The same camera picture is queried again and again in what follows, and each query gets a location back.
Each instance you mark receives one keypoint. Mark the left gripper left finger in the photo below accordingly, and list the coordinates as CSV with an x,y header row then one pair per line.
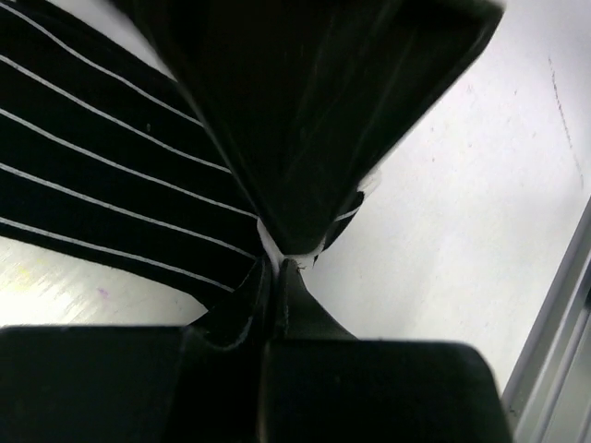
x,y
196,383

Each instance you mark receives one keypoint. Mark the black white-striped sock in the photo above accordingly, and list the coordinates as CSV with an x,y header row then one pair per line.
x,y
102,159

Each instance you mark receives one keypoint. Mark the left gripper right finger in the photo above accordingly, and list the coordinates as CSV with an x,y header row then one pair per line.
x,y
319,383

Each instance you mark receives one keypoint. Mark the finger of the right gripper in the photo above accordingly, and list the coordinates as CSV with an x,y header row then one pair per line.
x,y
304,98

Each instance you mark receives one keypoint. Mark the aluminium mounting rail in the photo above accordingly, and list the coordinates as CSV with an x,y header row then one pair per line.
x,y
547,397

